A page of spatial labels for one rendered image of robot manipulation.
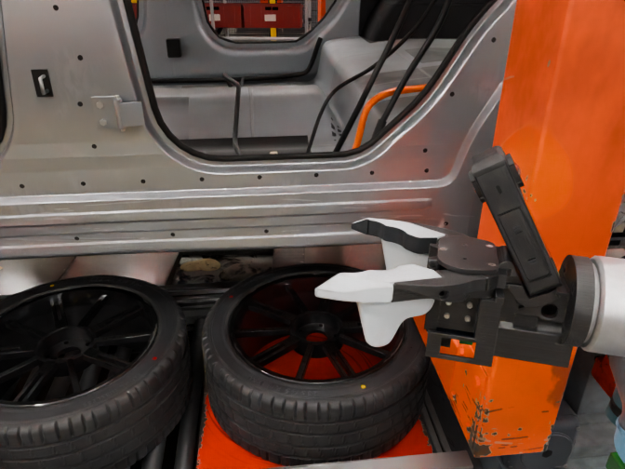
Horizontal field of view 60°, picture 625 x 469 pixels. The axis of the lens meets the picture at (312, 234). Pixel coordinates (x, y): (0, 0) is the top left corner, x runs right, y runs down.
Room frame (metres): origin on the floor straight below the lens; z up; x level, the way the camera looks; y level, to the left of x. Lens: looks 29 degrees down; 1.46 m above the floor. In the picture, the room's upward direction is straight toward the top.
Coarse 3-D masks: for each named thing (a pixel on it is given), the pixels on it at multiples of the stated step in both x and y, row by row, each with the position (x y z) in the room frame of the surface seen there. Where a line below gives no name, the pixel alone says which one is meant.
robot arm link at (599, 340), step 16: (608, 272) 0.33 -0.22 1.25; (624, 272) 0.33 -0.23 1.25; (608, 288) 0.32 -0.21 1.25; (624, 288) 0.32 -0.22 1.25; (608, 304) 0.31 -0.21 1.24; (624, 304) 0.31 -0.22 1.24; (592, 320) 0.32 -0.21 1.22; (608, 320) 0.31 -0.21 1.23; (624, 320) 0.31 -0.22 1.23; (592, 336) 0.31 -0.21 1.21; (608, 336) 0.31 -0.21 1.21; (624, 336) 0.30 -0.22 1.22; (592, 352) 0.32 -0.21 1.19; (608, 352) 0.31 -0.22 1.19; (624, 352) 0.31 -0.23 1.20
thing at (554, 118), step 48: (528, 0) 0.87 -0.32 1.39; (576, 0) 0.76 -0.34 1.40; (624, 0) 0.77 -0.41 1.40; (528, 48) 0.85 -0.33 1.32; (576, 48) 0.76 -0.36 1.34; (624, 48) 0.77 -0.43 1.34; (528, 96) 0.82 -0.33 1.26; (576, 96) 0.76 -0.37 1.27; (624, 96) 0.77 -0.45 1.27; (528, 144) 0.79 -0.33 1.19; (576, 144) 0.77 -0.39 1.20; (624, 144) 0.77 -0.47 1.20; (528, 192) 0.77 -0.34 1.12; (576, 192) 0.77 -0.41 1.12; (576, 240) 0.77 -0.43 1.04; (480, 384) 0.78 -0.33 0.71; (528, 384) 0.77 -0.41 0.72; (480, 432) 0.76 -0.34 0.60; (528, 432) 0.77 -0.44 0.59
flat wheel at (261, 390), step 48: (240, 288) 1.41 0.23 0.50; (288, 288) 1.44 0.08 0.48; (240, 336) 1.22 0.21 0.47; (336, 336) 1.20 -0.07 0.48; (240, 384) 0.99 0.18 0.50; (288, 384) 0.99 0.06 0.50; (336, 384) 0.99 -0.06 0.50; (384, 384) 0.99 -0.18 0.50; (240, 432) 0.99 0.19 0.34; (288, 432) 0.93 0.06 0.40; (336, 432) 0.92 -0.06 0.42; (384, 432) 0.97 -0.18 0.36
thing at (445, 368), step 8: (416, 320) 1.20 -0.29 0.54; (424, 320) 1.14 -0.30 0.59; (424, 336) 1.13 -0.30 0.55; (456, 344) 0.93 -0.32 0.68; (440, 352) 1.01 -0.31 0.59; (448, 352) 0.96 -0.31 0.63; (456, 352) 0.92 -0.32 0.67; (432, 360) 1.05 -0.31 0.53; (440, 360) 1.00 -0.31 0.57; (448, 360) 0.96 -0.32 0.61; (440, 368) 0.99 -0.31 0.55; (448, 368) 0.95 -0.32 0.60; (440, 376) 0.99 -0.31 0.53; (448, 376) 0.94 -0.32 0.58; (448, 384) 0.93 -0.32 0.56; (448, 392) 0.93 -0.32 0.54
